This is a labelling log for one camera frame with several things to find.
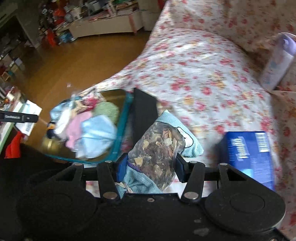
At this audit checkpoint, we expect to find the potpourri sachet blue cloth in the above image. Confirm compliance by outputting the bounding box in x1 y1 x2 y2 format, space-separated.
115 110 204 197

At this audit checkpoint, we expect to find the light blue face mask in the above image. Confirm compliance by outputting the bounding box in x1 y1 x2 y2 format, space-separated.
74 115 117 159
50 99 74 140

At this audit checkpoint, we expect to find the green knitted scrubber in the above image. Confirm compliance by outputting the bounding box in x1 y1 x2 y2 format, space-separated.
92 101 120 124

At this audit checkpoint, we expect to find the pink soft cloth pouch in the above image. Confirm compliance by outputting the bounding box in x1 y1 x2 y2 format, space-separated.
66 111 92 150

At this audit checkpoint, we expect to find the gold metal tin tray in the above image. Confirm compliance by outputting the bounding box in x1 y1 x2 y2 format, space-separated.
41 89 133 164

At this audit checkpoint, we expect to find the leopard bow hair accessory bag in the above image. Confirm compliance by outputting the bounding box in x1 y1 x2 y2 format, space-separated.
71 92 106 115

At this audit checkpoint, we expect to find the black tin lid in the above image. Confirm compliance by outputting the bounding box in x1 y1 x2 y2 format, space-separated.
132 88 158 146

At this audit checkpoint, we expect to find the dark blue tissue box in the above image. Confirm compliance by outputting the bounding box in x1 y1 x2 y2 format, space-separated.
217 131 274 190

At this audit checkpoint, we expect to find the floral sofa cover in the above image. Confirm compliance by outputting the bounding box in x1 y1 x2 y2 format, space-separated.
95 1 295 239

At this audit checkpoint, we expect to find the white paper booklet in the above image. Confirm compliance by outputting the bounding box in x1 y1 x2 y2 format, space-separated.
15 100 42 136

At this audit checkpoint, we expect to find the black labelled left gripper tip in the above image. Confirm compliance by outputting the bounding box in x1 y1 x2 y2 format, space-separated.
0 110 39 123

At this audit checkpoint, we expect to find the white purple water bottle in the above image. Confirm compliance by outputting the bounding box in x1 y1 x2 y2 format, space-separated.
259 32 295 91

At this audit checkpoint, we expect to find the white low TV cabinet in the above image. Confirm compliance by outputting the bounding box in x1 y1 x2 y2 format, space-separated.
69 11 144 38

